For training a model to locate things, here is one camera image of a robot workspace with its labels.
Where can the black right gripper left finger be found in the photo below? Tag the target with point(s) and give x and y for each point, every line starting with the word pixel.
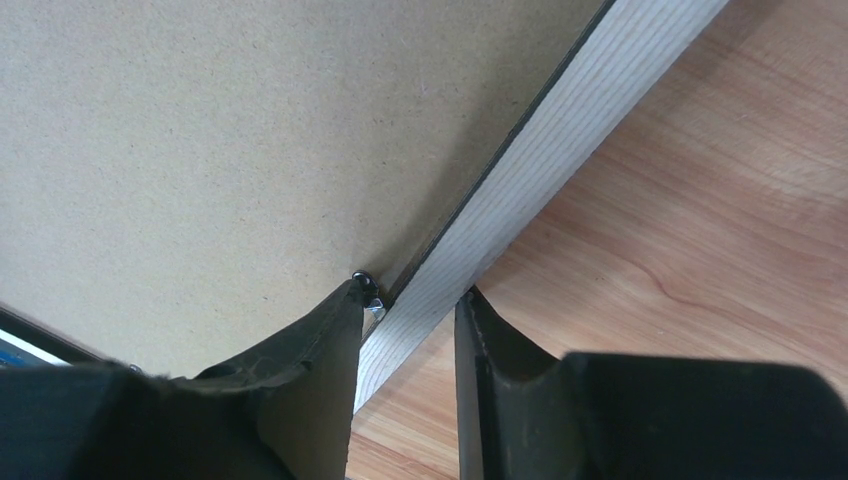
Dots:
pixel 281 409

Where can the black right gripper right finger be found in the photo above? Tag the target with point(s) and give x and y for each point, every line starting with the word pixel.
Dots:
pixel 525 414

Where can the light wooden picture frame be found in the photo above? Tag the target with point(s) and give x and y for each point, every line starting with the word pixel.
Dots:
pixel 530 185

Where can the brown cardboard backing board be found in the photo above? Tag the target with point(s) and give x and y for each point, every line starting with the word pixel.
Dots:
pixel 232 166

